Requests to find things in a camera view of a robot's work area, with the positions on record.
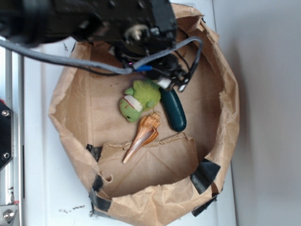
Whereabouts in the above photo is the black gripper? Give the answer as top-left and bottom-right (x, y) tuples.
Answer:
(89, 0), (200, 92)

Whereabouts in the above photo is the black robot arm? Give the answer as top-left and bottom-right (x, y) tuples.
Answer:
(0, 0), (203, 91)

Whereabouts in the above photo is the green plush frog toy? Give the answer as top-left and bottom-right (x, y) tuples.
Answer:
(119, 80), (161, 122)

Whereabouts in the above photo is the dark green plastic cucumber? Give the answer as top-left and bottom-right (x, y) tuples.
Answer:
(160, 89), (187, 132)

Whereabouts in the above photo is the orange spiral seashell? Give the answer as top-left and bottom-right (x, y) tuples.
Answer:
(122, 112), (161, 163)

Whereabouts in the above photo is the brown paper bag tray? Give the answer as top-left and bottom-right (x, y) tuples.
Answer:
(49, 4), (239, 226)

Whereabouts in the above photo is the aluminium frame rail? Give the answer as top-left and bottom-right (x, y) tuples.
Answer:
(0, 48), (24, 226)

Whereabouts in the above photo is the black mounting bracket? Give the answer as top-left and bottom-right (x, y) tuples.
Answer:
(0, 99), (13, 170)

